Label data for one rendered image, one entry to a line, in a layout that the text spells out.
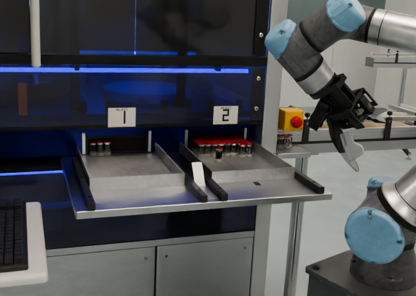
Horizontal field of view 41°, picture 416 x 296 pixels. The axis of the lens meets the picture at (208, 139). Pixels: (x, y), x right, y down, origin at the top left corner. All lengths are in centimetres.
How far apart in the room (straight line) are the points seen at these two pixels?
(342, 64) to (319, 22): 634
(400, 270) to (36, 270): 79
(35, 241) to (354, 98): 81
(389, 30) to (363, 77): 645
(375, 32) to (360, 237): 42
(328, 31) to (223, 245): 106
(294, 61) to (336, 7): 13
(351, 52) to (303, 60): 636
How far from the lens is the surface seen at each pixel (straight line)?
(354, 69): 757
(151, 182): 155
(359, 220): 114
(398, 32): 122
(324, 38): 113
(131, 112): 175
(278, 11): 187
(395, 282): 133
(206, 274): 202
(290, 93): 716
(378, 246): 115
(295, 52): 115
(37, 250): 138
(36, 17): 161
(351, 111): 119
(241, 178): 162
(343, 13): 112
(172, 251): 194
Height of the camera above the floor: 139
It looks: 14 degrees down
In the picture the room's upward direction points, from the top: 3 degrees clockwise
